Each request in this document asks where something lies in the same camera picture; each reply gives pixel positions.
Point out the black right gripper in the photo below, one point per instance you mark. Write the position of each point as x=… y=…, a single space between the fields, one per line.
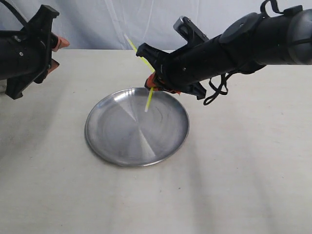
x=182 y=70

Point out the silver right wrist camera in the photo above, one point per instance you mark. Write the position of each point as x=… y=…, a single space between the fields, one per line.
x=190 y=32

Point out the thin yellow straw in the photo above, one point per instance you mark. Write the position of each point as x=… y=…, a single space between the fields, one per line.
x=150 y=67

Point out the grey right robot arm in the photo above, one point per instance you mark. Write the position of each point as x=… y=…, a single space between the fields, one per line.
x=248 y=45

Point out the round stainless steel plate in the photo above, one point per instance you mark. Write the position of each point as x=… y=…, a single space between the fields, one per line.
x=121 y=130

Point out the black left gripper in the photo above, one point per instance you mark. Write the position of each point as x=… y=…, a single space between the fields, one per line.
x=26 y=55

